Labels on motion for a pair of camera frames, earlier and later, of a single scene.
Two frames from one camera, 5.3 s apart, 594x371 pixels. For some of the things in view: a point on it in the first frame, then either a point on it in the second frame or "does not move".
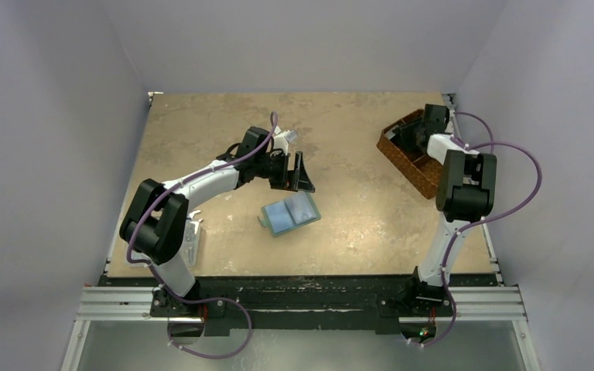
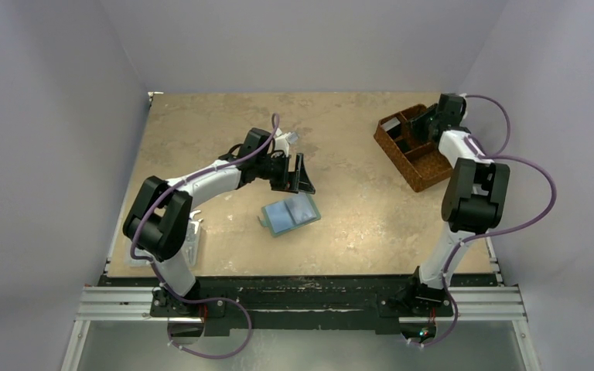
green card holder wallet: [286, 216] does not move
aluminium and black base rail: [220, 304] does not move
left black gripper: [300, 180] does not move
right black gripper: [412, 136] -> [427, 123]
